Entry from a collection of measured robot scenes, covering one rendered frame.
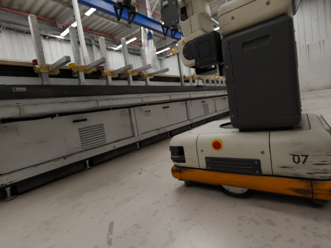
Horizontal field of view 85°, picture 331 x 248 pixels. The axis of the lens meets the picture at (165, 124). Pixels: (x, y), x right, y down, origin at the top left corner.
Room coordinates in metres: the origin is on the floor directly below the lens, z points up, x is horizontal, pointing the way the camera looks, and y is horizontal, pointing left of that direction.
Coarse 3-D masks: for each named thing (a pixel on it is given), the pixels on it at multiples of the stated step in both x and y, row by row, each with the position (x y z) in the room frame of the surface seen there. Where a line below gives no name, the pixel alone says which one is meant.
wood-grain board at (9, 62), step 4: (0, 60) 1.20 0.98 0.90; (4, 60) 1.21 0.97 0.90; (0, 64) 1.21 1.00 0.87; (4, 64) 1.22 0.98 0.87; (8, 64) 1.23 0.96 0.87; (12, 64) 1.24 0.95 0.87; (16, 64) 1.26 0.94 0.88; (20, 64) 1.28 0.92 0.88; (24, 64) 1.30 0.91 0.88; (28, 64) 1.31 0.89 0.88; (32, 64) 1.33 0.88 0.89; (48, 64) 1.42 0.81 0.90; (60, 68) 1.48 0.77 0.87; (64, 68) 1.51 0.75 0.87; (68, 68) 1.53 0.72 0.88; (164, 76) 2.59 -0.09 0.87; (168, 76) 2.67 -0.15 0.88; (172, 76) 2.75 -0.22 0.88; (176, 76) 2.83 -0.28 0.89; (216, 80) 4.18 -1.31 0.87
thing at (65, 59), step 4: (64, 56) 1.07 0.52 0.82; (68, 56) 1.08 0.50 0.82; (60, 60) 1.11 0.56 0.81; (64, 60) 1.08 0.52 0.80; (68, 60) 1.08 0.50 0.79; (52, 64) 1.18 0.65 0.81; (56, 64) 1.15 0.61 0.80; (60, 64) 1.12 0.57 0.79; (64, 64) 1.13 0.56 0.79; (52, 68) 1.19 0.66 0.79; (56, 68) 1.19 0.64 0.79
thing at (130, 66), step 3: (126, 66) 1.49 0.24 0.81; (129, 66) 1.47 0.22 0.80; (132, 66) 1.48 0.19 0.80; (117, 69) 1.56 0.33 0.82; (120, 69) 1.54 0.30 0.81; (123, 69) 1.52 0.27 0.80; (126, 69) 1.50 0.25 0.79; (114, 72) 1.59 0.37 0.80; (117, 72) 1.57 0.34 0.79; (120, 72) 1.57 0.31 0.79; (99, 78) 1.73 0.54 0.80; (102, 78) 1.70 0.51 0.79; (105, 78) 1.72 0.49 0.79
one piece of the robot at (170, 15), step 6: (162, 0) 1.08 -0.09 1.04; (168, 0) 1.06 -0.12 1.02; (174, 0) 1.03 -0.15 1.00; (180, 0) 1.02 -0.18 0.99; (162, 6) 1.09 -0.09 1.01; (168, 6) 1.06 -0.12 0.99; (174, 6) 1.04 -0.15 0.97; (180, 6) 1.04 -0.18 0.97; (162, 12) 1.09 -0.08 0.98; (168, 12) 1.06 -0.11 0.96; (174, 12) 1.04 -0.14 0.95; (180, 12) 1.22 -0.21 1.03; (186, 12) 1.08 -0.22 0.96; (168, 18) 1.07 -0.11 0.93; (174, 18) 1.04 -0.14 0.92; (180, 18) 1.25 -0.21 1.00; (186, 18) 1.25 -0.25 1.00; (168, 24) 1.07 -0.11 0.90; (174, 24) 1.05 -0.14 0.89
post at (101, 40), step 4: (100, 36) 1.60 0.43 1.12; (100, 40) 1.59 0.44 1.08; (100, 44) 1.60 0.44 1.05; (104, 44) 1.61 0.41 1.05; (100, 48) 1.60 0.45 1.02; (104, 48) 1.60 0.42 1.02; (104, 52) 1.59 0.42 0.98; (104, 56) 1.59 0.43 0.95; (104, 64) 1.59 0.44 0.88; (108, 64) 1.61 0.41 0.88; (104, 68) 1.60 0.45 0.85; (108, 68) 1.60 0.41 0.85; (108, 76) 1.59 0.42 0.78; (108, 80) 1.59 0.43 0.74
